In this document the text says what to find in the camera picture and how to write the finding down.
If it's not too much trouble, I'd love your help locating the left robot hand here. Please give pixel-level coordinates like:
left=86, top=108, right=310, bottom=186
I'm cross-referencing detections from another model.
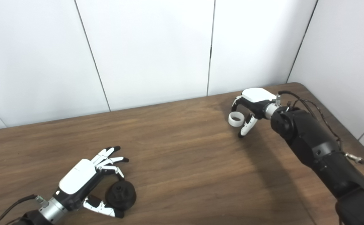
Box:
left=53, top=146, right=129, bottom=218

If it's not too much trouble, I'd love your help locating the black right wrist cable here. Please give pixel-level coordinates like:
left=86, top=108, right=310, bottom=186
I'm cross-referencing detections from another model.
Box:
left=276, top=90, right=364, bottom=165

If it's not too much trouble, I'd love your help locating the white ring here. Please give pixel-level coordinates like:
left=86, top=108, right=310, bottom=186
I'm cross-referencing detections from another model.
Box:
left=228, top=112, right=243, bottom=128

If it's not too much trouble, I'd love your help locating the round black part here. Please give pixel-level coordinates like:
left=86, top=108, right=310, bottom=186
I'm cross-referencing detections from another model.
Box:
left=105, top=181, right=137, bottom=210

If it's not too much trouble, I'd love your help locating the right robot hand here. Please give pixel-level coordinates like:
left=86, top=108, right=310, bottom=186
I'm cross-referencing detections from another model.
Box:
left=231, top=88, right=277, bottom=138

